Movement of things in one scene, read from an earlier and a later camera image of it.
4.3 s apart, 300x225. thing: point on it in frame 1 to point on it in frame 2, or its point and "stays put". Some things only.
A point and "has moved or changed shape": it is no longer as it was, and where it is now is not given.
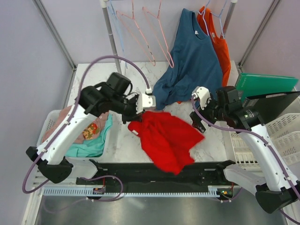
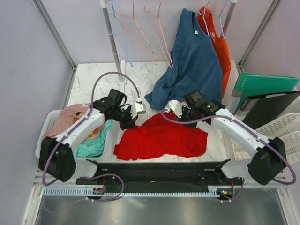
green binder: [254, 85] stays put
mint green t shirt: [93, 147] stays put
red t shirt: [168, 139] has moved or changed shape
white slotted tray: [285, 130] stays put
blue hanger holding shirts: [218, 16] stays put
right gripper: [197, 123] to [184, 109]
